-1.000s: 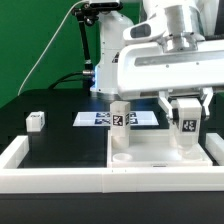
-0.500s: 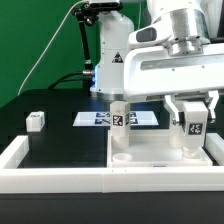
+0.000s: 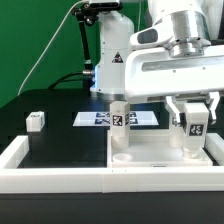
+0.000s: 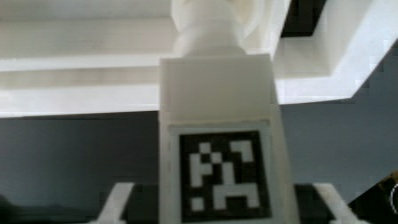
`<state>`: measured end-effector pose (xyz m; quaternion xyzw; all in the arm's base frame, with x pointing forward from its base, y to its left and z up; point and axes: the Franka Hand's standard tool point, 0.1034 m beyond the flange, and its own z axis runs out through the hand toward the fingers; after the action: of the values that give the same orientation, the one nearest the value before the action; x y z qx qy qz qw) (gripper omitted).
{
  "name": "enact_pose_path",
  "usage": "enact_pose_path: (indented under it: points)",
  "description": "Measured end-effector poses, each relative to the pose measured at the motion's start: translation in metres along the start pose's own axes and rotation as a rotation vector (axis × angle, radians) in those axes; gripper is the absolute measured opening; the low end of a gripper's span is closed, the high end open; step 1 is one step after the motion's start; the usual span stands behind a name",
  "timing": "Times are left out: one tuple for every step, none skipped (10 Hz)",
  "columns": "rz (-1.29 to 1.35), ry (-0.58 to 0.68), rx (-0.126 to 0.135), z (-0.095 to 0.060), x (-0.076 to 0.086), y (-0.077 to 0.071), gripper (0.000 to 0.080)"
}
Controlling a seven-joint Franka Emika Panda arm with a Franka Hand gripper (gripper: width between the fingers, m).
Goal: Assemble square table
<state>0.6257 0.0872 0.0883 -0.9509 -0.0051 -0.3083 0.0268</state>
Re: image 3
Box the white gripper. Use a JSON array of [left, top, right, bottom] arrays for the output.
[[125, 31, 224, 127]]

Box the white square table top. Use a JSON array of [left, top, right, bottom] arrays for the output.
[[107, 129, 213, 168]]

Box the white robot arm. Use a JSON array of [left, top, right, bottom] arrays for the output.
[[89, 0, 224, 125]]

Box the white sheet with tags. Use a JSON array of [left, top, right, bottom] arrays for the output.
[[73, 111, 158, 127]]

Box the white U-shaped fence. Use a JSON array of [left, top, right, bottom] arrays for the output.
[[0, 135, 224, 194]]

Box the black cable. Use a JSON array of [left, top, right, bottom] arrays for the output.
[[48, 72, 85, 90]]

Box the white cable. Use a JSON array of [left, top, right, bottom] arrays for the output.
[[17, 0, 88, 97]]

